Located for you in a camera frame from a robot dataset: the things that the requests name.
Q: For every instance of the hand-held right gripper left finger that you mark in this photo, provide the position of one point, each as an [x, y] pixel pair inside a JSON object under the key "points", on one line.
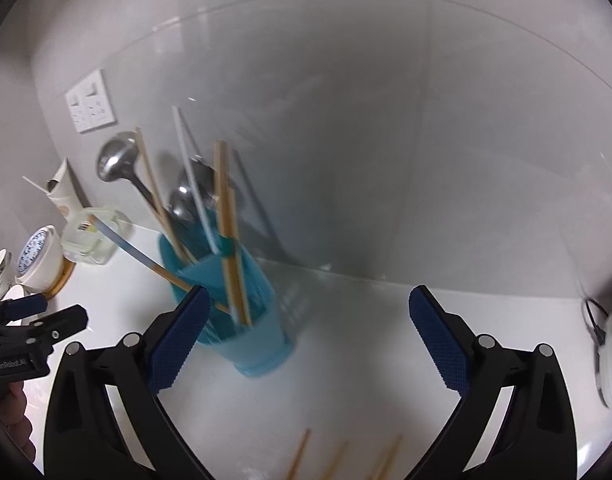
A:
{"points": [[178, 340]]}

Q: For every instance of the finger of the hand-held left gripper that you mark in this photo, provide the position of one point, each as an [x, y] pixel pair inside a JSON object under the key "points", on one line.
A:
{"points": [[21, 306], [63, 322]]}

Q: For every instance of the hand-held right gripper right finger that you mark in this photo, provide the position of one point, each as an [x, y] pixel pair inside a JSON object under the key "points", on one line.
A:
{"points": [[438, 340]]}

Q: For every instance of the blue plastic utensil holder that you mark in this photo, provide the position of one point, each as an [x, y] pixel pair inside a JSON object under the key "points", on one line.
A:
{"points": [[256, 330]]}

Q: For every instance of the blue-banded wooden chopstick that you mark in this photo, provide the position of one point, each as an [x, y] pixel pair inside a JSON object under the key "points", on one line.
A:
{"points": [[136, 255]]}

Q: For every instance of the green-taped wooden chopstick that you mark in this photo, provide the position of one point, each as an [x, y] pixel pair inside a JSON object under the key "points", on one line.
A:
{"points": [[226, 200]]}

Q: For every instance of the bunch of wooden chopsticks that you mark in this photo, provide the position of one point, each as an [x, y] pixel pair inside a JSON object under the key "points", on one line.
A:
{"points": [[298, 455]]}

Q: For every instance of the person's left hand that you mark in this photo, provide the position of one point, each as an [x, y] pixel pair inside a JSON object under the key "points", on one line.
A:
{"points": [[16, 415]]}

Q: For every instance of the plain white bowl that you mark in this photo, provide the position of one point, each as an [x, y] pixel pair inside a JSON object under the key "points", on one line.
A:
{"points": [[17, 294]]}

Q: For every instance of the round wooden board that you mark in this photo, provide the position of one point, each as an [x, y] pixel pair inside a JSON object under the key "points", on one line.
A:
{"points": [[61, 280]]}

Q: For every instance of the blue patterned white bowl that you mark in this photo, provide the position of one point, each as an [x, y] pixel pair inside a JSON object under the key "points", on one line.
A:
{"points": [[36, 257]]}

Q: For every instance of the clear glass container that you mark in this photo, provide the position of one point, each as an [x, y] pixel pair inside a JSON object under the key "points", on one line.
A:
{"points": [[93, 237]]}

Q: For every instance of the white paper cup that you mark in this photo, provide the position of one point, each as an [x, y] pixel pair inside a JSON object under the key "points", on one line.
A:
{"points": [[66, 195]]}

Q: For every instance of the steel spoon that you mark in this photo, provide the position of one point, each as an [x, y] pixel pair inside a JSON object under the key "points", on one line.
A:
{"points": [[202, 175], [182, 203]]}

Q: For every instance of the pale wooden chopstick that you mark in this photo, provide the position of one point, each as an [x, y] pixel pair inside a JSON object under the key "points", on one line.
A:
{"points": [[153, 185]]}

